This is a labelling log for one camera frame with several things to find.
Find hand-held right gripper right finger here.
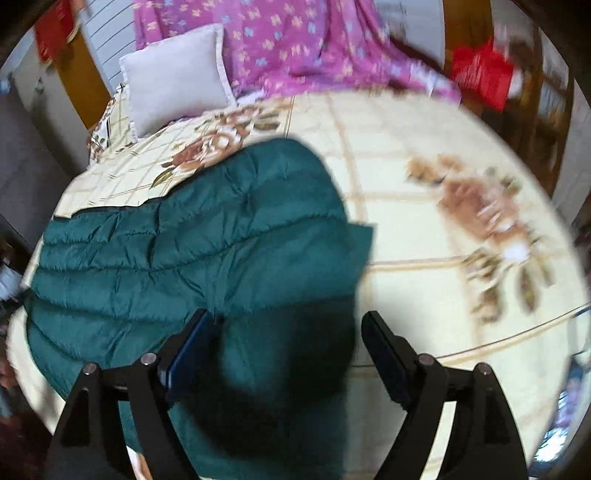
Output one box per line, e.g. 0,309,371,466
361,311,528,480

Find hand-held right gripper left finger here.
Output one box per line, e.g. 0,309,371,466
45,308,218,480

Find green puffer jacket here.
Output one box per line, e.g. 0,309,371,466
21,137,374,480

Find cream floral bedsheet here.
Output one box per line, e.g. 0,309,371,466
7,83,583,480

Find grey cabinet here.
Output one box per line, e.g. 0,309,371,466
0,65,88,241

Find white pillow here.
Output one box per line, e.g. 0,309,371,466
119,23,238,143

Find red plastic bag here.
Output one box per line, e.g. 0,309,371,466
451,39,515,112

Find wooden chair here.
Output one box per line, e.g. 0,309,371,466
489,23,571,195

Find purple floral blanket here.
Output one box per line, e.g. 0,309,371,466
133,0,462,104

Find white headboard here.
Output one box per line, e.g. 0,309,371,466
78,0,444,97

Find phone with lanyard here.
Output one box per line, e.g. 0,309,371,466
538,351,585,467

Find red wall hanging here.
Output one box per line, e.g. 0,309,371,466
34,0,79,63

